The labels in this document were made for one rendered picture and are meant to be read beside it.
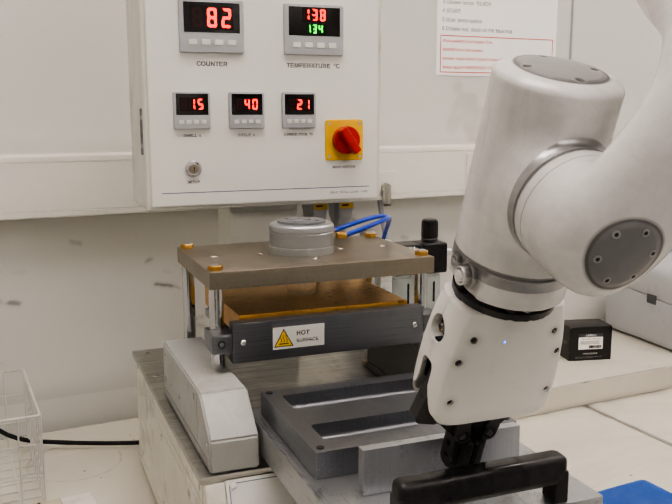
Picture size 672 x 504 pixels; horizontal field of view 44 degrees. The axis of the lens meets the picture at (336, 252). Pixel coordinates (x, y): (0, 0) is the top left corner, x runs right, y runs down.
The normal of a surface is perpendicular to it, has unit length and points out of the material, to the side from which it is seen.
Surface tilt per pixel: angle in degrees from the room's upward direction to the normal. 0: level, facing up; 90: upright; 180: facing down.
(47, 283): 90
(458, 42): 90
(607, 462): 0
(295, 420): 0
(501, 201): 97
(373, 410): 0
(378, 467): 90
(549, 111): 106
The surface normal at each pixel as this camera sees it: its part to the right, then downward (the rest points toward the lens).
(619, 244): 0.11, 0.44
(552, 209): -0.84, -0.24
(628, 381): 0.44, 0.15
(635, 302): -0.94, 0.07
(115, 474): 0.00, -0.99
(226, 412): 0.24, -0.65
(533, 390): 0.40, 0.47
